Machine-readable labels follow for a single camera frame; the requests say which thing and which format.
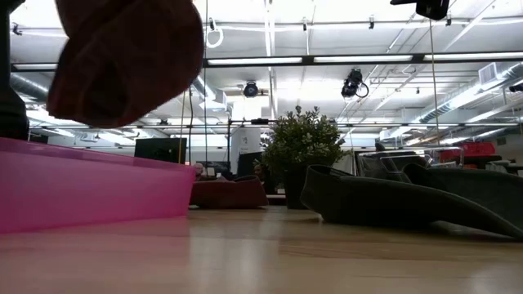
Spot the black overhead box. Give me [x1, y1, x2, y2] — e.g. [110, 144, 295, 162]
[390, 0, 451, 21]

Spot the person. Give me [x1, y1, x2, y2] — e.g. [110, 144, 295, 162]
[252, 163, 269, 183]
[191, 162, 208, 181]

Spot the white building pillar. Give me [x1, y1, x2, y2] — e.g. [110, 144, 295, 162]
[230, 97, 263, 175]

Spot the maroon baseball cap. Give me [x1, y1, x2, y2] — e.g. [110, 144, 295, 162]
[189, 175, 270, 210]
[46, 0, 205, 129]

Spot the white ceiling vent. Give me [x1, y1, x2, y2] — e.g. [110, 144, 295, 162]
[478, 61, 512, 86]

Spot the black aluminium frame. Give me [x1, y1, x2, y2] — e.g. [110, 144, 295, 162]
[10, 51, 523, 74]

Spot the silver air duct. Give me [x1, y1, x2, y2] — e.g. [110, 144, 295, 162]
[10, 72, 50, 103]
[418, 60, 523, 124]

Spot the red plastic bin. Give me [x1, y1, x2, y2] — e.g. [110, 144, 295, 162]
[0, 136, 196, 234]

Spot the black ceiling device with cable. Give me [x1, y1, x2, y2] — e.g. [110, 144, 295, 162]
[341, 68, 370, 100]

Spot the white LED light strip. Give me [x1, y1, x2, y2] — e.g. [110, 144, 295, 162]
[313, 55, 413, 64]
[423, 51, 523, 62]
[11, 63, 58, 71]
[206, 56, 303, 67]

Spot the hanging white cable loop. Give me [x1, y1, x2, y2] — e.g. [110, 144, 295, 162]
[205, 18, 226, 50]

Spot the clear plastic bin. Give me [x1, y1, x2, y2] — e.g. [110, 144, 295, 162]
[354, 146, 466, 183]

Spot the red storage crate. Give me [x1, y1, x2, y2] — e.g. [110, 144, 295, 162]
[439, 141, 508, 164]

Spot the round black ceiling device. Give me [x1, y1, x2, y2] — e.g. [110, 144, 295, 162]
[243, 80, 260, 99]

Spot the small green potted plant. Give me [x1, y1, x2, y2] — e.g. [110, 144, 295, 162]
[261, 105, 349, 211]

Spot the black background monitor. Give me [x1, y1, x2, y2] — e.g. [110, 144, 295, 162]
[134, 137, 188, 165]

